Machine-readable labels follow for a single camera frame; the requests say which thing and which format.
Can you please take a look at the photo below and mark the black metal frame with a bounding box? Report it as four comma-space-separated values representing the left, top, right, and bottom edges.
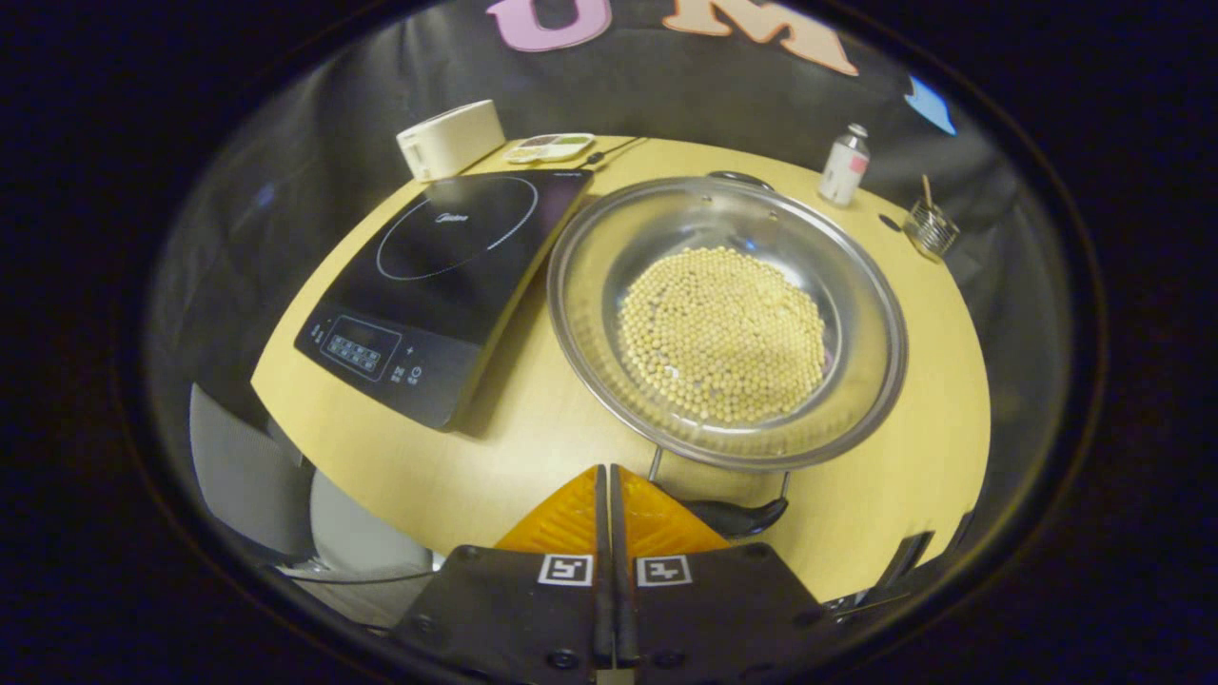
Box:
826, 512, 974, 616

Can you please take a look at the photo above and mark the metal wire holder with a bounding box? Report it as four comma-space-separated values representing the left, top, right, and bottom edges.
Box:
902, 198, 961, 264

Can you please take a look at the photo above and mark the black power cable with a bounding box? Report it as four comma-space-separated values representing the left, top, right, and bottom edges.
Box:
579, 136, 650, 169

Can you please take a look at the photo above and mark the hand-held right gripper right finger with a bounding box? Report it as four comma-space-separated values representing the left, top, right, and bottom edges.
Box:
610, 464, 829, 684

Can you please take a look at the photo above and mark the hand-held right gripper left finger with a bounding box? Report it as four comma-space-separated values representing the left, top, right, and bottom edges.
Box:
393, 464, 611, 684

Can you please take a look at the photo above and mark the black backdrop cloth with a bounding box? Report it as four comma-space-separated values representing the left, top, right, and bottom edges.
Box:
143, 0, 1081, 572

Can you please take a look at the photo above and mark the white divided condiment dish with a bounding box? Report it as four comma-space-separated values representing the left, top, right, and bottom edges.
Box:
503, 132, 597, 166

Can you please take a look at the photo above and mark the pile of yellow soybeans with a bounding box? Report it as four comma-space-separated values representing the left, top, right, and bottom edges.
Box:
618, 246, 828, 425

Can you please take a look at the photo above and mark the black induction cooktop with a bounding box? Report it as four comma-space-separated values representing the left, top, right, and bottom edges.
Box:
294, 168, 596, 432

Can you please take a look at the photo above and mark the stainless steel pot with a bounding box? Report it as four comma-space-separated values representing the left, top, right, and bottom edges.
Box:
547, 170, 908, 539

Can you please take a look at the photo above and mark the clear bottle with pink label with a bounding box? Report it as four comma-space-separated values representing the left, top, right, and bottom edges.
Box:
818, 123, 872, 208

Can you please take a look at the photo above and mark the cream plastic container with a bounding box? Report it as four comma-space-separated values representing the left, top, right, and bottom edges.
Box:
396, 99, 506, 183

